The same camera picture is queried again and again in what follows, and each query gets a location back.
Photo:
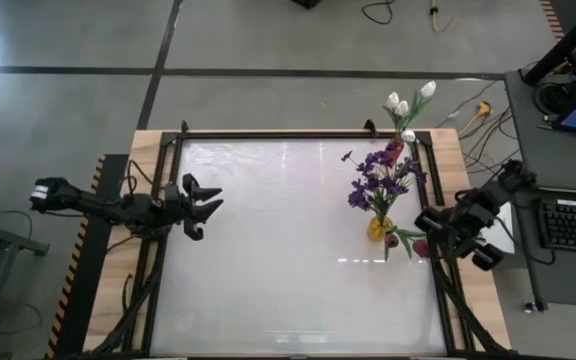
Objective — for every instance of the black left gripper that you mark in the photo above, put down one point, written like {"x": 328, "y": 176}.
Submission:
{"x": 174, "y": 205}

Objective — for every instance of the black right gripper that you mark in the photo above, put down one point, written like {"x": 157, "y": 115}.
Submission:
{"x": 463, "y": 225}

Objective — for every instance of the red artificial tulip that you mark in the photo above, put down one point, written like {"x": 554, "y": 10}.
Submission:
{"x": 391, "y": 241}
{"x": 420, "y": 248}

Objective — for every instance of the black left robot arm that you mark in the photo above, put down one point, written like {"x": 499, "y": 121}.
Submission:
{"x": 93, "y": 205}

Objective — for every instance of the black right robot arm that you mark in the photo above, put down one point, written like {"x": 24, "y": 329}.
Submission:
{"x": 498, "y": 190}

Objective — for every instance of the yellow glass vase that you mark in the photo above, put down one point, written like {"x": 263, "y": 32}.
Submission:
{"x": 379, "y": 230}

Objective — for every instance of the red glass vase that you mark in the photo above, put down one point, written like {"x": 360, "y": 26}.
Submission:
{"x": 394, "y": 149}

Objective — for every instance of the white paper sheet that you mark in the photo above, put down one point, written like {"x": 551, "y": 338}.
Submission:
{"x": 505, "y": 235}

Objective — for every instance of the light wooden base board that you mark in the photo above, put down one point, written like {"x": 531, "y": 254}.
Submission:
{"x": 448, "y": 165}

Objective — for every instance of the black desk leg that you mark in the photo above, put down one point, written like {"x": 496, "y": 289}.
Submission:
{"x": 530, "y": 270}

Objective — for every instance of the grey desk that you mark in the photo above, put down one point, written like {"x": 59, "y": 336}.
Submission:
{"x": 543, "y": 150}
{"x": 558, "y": 280}

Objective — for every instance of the black keyboard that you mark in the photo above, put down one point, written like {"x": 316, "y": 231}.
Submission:
{"x": 573, "y": 225}

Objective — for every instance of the black beam with hazard stripes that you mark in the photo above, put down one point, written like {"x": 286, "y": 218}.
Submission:
{"x": 93, "y": 260}

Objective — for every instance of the yellow power plug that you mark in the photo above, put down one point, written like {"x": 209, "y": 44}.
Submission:
{"x": 483, "y": 108}

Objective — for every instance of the grey metal stand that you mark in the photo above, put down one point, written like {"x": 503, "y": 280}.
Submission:
{"x": 18, "y": 243}

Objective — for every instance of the orange striped tape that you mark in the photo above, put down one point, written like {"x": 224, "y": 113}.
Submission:
{"x": 552, "y": 17}

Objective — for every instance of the black frame clamp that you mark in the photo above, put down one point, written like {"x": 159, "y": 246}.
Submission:
{"x": 370, "y": 127}
{"x": 184, "y": 126}

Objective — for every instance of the black rig post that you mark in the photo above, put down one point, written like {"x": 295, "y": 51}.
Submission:
{"x": 563, "y": 45}

